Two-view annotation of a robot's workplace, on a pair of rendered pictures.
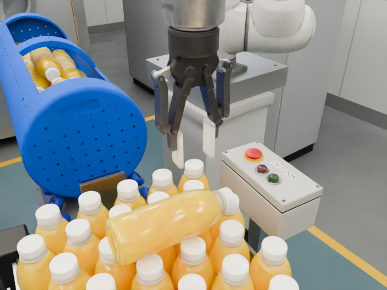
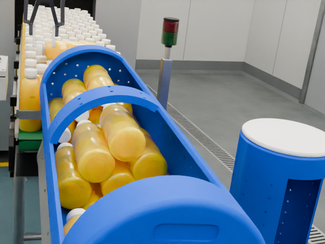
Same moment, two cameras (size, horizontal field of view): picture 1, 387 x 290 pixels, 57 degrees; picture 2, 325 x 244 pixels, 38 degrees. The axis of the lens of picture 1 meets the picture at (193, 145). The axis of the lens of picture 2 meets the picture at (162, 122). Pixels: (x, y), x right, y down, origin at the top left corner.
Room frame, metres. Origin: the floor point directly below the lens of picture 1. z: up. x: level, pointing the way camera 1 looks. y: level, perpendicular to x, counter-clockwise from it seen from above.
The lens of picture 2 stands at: (1.94, 0.73, 1.51)
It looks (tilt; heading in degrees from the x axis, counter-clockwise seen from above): 20 degrees down; 192
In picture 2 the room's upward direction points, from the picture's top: 7 degrees clockwise
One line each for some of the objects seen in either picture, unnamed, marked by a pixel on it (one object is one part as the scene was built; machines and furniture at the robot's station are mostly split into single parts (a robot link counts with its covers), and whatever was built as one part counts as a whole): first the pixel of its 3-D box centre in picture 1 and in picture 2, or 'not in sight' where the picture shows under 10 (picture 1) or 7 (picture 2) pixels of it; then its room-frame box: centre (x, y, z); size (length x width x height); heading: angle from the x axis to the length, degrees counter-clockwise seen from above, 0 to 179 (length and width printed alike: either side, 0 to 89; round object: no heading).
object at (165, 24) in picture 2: not in sight; (170, 26); (0.11, 0.33, 1.23); 0.06 x 0.06 x 0.04
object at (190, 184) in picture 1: (193, 189); (42, 68); (0.53, 0.00, 1.09); 0.04 x 0.04 x 0.02
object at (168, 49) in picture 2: not in sight; (169, 38); (0.11, 0.33, 1.18); 0.06 x 0.06 x 0.16
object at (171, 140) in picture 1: (167, 137); (59, 28); (0.50, 0.04, 1.23); 0.03 x 0.01 x 0.05; 119
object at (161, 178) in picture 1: (162, 178); not in sight; (0.56, 0.06, 1.09); 0.04 x 0.04 x 0.02
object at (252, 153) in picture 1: (253, 153); not in sight; (0.63, -0.13, 1.11); 0.04 x 0.04 x 0.01
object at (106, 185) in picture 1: (105, 198); not in sight; (0.63, 0.20, 0.99); 0.10 x 0.02 x 0.12; 119
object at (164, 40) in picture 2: not in sight; (169, 37); (0.11, 0.33, 1.18); 0.06 x 0.06 x 0.05
